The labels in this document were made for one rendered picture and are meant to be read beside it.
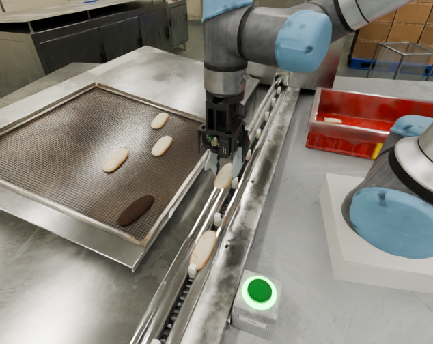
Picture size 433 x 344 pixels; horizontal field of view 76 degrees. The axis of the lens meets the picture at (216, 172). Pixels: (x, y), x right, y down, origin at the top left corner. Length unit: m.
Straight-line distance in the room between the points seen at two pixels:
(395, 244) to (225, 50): 0.36
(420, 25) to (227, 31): 4.72
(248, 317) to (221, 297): 0.06
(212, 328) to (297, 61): 0.42
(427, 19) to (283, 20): 4.71
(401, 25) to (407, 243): 4.69
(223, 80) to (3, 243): 0.61
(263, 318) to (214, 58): 0.41
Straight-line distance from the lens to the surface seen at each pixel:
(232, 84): 0.48
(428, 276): 0.66
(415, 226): 0.42
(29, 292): 0.68
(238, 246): 0.58
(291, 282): 0.61
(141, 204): 0.62
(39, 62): 2.37
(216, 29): 0.46
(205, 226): 0.63
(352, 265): 0.60
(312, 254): 0.66
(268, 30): 0.42
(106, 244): 0.58
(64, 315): 0.62
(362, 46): 5.02
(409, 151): 0.41
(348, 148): 0.99
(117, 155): 0.74
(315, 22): 0.40
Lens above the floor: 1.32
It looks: 37 degrees down
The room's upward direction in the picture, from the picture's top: straight up
